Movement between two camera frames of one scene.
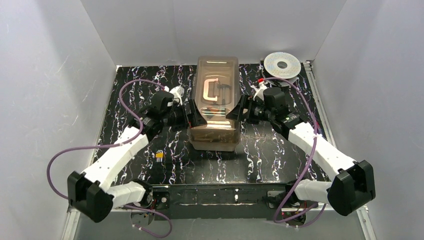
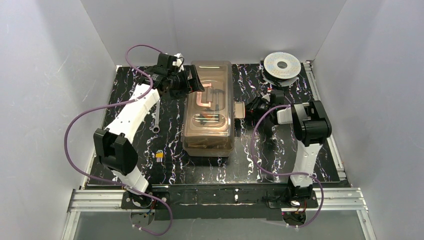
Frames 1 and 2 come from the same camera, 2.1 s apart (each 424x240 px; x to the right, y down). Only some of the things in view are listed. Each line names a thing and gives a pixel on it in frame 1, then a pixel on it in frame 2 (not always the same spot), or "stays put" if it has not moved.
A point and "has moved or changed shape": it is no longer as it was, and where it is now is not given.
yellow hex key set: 159,156 stays put
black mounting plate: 226,201 stays put
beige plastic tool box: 216,90 has moved or changed shape
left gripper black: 188,115 -> 185,83
